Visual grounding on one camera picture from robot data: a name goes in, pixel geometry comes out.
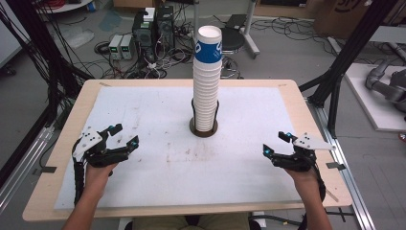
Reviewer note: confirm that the black metal frame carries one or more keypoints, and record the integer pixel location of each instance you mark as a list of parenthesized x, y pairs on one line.
[(48, 57), (351, 54)]

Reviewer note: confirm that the person's right hand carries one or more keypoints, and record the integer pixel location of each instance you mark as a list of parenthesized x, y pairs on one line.
[(303, 179)]

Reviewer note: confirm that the grey power supply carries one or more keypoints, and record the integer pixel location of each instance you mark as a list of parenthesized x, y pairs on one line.
[(127, 48), (115, 48)]

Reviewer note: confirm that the clear plastic bag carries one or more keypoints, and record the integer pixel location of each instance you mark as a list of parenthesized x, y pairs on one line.
[(78, 36)]

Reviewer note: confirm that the black computer tower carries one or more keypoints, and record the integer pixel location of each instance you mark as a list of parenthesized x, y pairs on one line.
[(165, 25)]

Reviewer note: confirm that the white board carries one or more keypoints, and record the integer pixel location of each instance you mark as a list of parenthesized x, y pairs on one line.
[(9, 38)]

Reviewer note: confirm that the white round table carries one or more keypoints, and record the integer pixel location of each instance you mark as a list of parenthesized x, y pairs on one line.
[(63, 6)]

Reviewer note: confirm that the person's khaki trousers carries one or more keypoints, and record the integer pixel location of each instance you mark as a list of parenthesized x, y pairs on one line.
[(159, 223)]

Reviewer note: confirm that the person's left hand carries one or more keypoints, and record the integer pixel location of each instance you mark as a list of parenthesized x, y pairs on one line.
[(97, 177)]

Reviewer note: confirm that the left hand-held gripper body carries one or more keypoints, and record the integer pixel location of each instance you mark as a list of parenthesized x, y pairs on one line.
[(89, 140)]

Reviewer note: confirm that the brown cardboard box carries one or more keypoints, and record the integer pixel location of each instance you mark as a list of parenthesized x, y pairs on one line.
[(351, 19)]

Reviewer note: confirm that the aluminium rail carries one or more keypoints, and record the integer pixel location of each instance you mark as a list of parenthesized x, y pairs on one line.
[(22, 169), (348, 182)]

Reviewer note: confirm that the black round stool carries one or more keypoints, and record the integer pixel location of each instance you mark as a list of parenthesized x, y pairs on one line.
[(233, 40)]

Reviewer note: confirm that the stack of white paper cups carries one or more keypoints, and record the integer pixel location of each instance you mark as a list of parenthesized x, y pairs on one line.
[(207, 96)]

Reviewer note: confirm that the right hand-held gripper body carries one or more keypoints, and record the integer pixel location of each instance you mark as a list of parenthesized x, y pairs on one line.
[(308, 142)]

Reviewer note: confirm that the teal sheet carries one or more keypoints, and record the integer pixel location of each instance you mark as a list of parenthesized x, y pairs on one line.
[(110, 20)]

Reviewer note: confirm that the desk with white legs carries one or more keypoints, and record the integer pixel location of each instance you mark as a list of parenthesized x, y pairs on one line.
[(250, 38)]

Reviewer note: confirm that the computer tower with white top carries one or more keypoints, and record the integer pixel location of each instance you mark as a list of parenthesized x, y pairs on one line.
[(143, 30)]

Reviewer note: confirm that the white platform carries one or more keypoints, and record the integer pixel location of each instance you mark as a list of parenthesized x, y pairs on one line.
[(367, 105)]

